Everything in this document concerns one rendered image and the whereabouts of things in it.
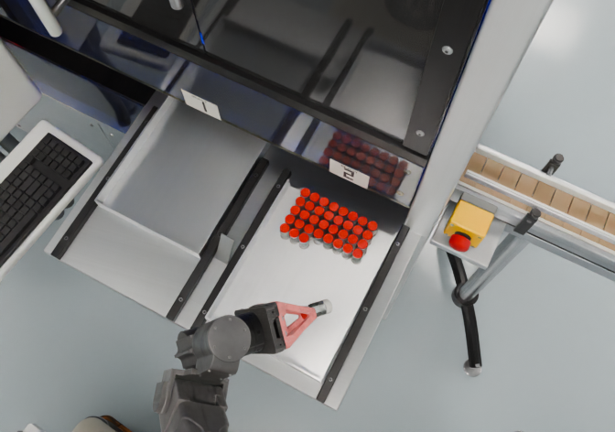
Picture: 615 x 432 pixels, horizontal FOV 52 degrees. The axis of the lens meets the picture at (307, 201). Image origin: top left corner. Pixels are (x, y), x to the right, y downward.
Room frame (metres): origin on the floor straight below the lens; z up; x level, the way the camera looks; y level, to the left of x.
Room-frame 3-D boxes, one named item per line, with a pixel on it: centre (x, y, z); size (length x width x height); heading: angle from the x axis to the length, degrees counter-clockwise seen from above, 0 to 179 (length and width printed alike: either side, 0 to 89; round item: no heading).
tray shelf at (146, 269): (0.46, 0.14, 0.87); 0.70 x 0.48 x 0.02; 61
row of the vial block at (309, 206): (0.46, -0.05, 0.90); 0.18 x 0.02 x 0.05; 60
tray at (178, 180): (0.60, 0.26, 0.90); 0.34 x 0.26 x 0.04; 151
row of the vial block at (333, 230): (0.44, -0.04, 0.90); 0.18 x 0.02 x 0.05; 60
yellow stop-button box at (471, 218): (0.42, -0.32, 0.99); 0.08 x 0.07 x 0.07; 151
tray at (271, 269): (0.34, 0.01, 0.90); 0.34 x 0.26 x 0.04; 150
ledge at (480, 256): (0.44, -0.35, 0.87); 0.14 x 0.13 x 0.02; 151
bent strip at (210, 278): (0.36, 0.20, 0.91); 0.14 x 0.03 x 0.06; 150
